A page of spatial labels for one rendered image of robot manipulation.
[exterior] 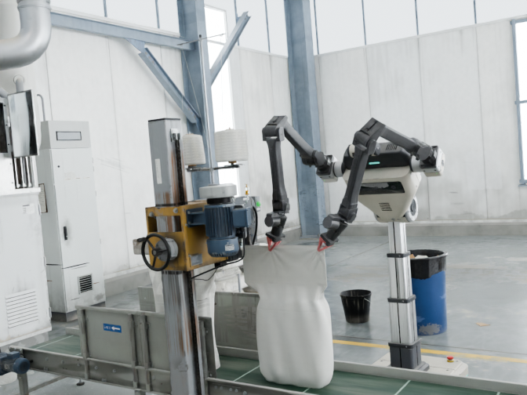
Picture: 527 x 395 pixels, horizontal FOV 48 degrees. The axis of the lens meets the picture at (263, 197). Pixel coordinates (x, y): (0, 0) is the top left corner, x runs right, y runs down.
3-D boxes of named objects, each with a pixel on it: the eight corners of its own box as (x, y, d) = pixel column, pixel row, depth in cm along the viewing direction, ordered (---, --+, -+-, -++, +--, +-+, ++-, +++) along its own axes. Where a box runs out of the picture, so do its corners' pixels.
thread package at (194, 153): (212, 164, 311) (208, 132, 310) (194, 165, 299) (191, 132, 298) (190, 166, 319) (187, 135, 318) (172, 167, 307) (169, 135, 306)
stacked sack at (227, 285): (261, 284, 630) (260, 270, 629) (225, 298, 574) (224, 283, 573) (227, 282, 652) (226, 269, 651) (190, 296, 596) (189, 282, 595)
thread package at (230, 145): (256, 161, 298) (252, 127, 297) (236, 162, 284) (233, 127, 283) (228, 164, 307) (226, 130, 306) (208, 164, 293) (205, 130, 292)
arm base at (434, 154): (423, 147, 302) (419, 168, 298) (417, 140, 296) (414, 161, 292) (439, 146, 297) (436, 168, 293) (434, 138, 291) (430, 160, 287)
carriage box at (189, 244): (229, 259, 308) (224, 199, 306) (187, 272, 280) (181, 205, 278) (192, 259, 321) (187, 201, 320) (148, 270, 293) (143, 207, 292)
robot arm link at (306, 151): (285, 109, 292) (269, 110, 298) (276, 132, 287) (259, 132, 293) (326, 156, 323) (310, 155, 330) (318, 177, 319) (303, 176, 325)
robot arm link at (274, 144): (284, 125, 292) (267, 126, 298) (277, 128, 287) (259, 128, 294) (292, 210, 302) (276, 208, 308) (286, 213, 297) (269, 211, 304)
